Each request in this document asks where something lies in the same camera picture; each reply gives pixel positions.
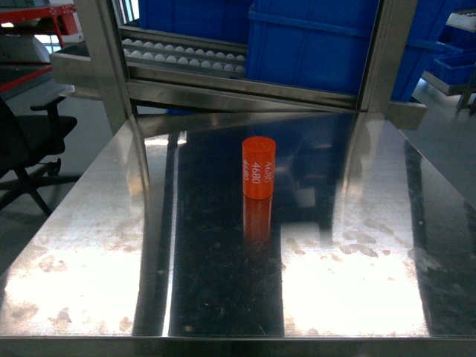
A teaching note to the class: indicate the orange cylindrical capacitor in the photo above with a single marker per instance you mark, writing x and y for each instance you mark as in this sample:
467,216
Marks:
258,162

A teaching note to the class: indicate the black office chair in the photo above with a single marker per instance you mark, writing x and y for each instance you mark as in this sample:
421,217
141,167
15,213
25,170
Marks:
25,141

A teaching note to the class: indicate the blue plastic crate behind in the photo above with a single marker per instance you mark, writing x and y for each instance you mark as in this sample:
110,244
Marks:
220,20

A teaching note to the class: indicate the red metal frame table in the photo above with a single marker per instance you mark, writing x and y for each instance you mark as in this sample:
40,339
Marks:
23,56

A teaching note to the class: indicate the large blue plastic crate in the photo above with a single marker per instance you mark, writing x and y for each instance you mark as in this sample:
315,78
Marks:
323,45

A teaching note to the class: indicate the small blue bin right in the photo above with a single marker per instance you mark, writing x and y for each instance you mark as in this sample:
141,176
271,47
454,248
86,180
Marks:
454,69

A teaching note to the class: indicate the stainless steel roller rack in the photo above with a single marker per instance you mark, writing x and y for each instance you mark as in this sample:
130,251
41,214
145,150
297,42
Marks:
97,68

